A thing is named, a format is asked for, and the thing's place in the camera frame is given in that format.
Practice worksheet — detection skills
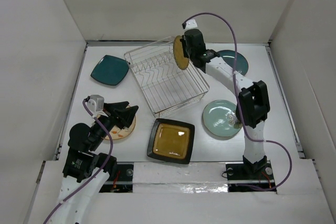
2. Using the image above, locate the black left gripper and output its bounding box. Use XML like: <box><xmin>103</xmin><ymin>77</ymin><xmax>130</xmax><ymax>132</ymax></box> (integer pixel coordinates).
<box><xmin>89</xmin><ymin>100</ymin><xmax>138</xmax><ymax>150</ymax></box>

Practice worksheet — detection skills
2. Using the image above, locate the round woven bamboo plate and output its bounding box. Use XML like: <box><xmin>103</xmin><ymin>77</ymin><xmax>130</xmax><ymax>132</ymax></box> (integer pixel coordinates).
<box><xmin>173</xmin><ymin>35</ymin><xmax>189</xmax><ymax>70</ymax></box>

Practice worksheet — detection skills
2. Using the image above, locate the black and amber square plate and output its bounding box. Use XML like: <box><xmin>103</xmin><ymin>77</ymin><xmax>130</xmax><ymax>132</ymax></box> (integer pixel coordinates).
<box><xmin>147</xmin><ymin>119</ymin><xmax>195</xmax><ymax>165</ymax></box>

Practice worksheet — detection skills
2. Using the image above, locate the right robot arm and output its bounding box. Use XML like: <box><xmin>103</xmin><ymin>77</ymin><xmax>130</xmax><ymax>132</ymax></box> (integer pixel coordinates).
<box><xmin>180</xmin><ymin>28</ymin><xmax>270</xmax><ymax>178</ymax></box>

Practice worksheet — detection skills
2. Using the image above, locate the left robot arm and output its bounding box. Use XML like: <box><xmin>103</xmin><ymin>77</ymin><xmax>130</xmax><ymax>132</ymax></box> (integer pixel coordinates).
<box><xmin>44</xmin><ymin>95</ymin><xmax>139</xmax><ymax>223</ymax></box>

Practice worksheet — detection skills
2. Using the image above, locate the beige round leaf plate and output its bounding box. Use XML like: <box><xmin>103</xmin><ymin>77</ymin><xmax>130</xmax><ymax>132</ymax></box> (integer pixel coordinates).
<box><xmin>93</xmin><ymin>107</ymin><xmax>136</xmax><ymax>140</ymax></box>

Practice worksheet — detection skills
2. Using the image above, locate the teal square plate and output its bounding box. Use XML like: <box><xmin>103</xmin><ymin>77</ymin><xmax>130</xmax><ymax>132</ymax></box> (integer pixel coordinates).
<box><xmin>90</xmin><ymin>55</ymin><xmax>129</xmax><ymax>86</ymax></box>

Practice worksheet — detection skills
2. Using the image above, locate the dark teal round plate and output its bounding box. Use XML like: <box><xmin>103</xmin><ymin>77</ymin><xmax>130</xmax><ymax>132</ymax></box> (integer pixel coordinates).
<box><xmin>218</xmin><ymin>50</ymin><xmax>249</xmax><ymax>76</ymax></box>

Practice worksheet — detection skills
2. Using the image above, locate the light green flower plate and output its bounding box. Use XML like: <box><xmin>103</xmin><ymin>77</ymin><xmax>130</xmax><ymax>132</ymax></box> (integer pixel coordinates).
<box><xmin>202</xmin><ymin>100</ymin><xmax>242</xmax><ymax>138</ymax></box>

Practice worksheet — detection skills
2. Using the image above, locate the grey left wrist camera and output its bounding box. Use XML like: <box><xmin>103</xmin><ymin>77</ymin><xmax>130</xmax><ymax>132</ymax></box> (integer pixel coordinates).
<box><xmin>87</xmin><ymin>94</ymin><xmax>104</xmax><ymax>113</ymax></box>

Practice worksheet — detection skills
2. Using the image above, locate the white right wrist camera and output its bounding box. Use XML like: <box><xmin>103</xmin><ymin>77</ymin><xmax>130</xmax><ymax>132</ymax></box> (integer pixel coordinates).
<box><xmin>182</xmin><ymin>19</ymin><xmax>198</xmax><ymax>30</ymax></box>

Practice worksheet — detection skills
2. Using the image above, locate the wire dish rack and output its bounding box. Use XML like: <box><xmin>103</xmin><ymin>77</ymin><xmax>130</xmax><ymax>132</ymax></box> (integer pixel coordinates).
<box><xmin>124</xmin><ymin>37</ymin><xmax>209</xmax><ymax>118</ymax></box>

